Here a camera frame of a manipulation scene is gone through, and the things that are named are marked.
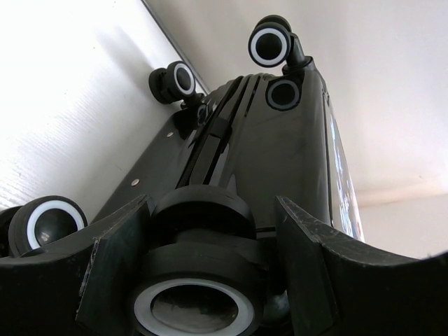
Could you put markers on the aluminium frame rail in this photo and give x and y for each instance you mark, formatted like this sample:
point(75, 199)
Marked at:
point(175, 45)

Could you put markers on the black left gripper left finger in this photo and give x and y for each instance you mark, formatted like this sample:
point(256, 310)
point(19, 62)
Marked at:
point(63, 276)

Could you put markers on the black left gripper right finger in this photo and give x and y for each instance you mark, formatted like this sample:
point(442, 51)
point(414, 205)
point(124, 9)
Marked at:
point(338, 285)

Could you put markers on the black white astronaut suitcase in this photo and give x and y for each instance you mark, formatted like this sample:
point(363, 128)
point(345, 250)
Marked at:
point(213, 266)

